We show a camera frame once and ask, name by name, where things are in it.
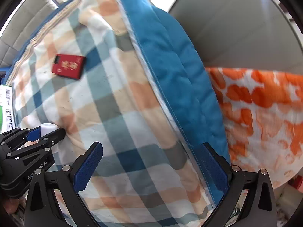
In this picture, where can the red box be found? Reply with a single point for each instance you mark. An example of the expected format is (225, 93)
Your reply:
(68, 67)

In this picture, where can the grey round-backed chair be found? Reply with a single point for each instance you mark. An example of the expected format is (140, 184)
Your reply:
(236, 23)

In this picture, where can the person's left forearm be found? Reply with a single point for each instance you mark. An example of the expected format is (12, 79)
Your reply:
(14, 205)

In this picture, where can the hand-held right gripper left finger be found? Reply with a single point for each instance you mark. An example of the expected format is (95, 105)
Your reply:
(88, 167)

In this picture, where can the orange white floral bag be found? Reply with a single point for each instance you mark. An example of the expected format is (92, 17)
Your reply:
(260, 123)

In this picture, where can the checked blue-edged blanket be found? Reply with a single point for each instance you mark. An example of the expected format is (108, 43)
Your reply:
(118, 111)

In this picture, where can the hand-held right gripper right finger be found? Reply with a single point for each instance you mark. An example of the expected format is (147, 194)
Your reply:
(213, 167)

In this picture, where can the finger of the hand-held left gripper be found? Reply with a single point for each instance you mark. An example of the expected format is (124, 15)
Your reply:
(52, 138)
(34, 134)

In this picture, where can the cardboard box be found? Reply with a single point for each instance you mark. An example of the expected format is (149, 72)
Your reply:
(6, 108)

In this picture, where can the small white cylinder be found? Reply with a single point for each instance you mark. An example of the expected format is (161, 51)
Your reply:
(48, 127)

